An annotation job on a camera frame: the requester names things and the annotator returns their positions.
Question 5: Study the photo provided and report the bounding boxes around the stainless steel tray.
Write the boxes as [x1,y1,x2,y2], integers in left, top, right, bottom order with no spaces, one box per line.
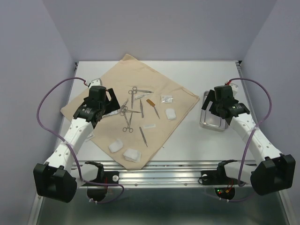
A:
[199,102,229,132]

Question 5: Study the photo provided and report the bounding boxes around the serrated steel tweezers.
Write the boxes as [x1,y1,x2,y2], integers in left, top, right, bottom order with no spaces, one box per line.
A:
[140,99,144,118]

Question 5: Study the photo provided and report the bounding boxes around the steel scalpel handle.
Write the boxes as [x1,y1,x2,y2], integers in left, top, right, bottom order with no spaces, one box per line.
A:
[139,127,148,147]

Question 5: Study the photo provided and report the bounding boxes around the scalpel with brown cap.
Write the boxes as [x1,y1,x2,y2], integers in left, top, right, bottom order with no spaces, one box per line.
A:
[146,99,160,119]

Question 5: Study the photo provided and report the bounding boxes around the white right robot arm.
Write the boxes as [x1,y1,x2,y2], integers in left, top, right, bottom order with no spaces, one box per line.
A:
[198,80,296,201]

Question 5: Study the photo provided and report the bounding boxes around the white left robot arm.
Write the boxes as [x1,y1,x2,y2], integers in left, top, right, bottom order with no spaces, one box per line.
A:
[33,78,120,203]

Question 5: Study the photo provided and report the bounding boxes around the straight surgical scissors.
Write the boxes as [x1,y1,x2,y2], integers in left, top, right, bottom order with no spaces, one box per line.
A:
[128,86,137,109]

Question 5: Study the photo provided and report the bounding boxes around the angled steel tweezers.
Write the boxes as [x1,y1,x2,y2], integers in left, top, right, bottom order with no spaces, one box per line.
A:
[103,99,128,118]

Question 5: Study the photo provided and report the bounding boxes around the hemostat clamp crossing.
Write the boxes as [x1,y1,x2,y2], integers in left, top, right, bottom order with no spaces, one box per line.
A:
[120,106,129,125]

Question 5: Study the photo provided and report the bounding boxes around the green suture packet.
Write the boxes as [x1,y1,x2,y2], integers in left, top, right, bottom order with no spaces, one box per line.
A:
[85,132,95,142]

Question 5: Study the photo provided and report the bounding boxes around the white packet under forceps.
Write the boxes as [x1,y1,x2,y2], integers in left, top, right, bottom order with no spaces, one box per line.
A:
[135,93,150,99]

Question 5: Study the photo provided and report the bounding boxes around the fine curved forceps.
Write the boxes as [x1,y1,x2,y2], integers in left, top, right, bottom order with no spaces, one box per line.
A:
[135,91,153,99]

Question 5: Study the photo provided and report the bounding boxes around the beige cloth drape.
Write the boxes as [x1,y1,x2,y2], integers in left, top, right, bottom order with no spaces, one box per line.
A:
[75,55,199,169]

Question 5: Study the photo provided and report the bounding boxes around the white gauze pad left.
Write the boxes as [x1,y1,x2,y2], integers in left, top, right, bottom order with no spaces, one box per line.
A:
[108,139,123,153]

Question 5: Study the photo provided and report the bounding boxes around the white foil blade packet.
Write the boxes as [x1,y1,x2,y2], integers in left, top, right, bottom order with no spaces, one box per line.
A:
[143,124,156,129]

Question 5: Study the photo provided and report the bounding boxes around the white gauze pad right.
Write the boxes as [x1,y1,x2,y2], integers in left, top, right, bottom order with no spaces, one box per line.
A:
[165,108,176,120]

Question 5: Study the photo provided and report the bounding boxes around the small clear needle packet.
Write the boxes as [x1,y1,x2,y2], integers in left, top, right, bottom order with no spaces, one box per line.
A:
[161,95,173,103]

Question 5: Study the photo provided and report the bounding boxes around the white gauze pad stack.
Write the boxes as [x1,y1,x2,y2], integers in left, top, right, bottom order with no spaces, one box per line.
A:
[123,149,142,163]

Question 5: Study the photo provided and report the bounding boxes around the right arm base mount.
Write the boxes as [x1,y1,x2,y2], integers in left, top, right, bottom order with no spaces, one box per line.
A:
[198,160,237,201]

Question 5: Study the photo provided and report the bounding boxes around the aluminium mounting rail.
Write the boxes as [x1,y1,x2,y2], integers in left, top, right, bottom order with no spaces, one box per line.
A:
[70,160,282,187]

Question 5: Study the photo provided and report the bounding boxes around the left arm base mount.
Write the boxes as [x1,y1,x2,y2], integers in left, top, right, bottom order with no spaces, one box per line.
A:
[81,161,124,204]

